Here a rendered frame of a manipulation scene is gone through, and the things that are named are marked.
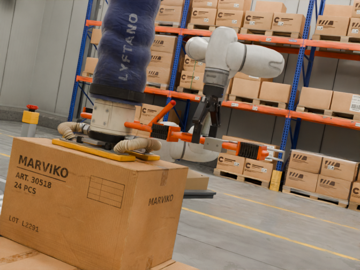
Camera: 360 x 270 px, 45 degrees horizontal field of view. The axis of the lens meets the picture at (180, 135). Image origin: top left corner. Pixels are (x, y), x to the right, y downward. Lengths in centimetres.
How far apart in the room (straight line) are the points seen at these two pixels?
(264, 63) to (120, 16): 57
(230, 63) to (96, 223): 74
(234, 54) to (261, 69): 11
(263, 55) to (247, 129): 883
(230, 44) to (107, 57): 48
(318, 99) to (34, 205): 745
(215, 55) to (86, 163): 60
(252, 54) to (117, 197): 69
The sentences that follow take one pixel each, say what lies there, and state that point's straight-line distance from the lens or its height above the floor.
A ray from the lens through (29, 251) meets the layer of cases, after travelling 178.
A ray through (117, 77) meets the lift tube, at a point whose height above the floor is 125.
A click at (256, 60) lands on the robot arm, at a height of 139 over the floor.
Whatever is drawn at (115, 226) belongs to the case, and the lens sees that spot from 154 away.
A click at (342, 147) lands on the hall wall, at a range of 995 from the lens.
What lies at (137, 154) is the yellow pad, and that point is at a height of 96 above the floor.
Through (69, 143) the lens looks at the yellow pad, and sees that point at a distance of 174.
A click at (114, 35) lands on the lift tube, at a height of 140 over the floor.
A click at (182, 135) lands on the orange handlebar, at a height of 108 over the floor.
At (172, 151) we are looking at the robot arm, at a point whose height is 94.
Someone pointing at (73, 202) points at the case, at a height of 77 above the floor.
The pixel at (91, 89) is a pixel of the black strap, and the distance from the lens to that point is 174.
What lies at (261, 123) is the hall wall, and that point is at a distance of 1031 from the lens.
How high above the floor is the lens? 116
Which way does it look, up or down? 3 degrees down
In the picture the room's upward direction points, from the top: 11 degrees clockwise
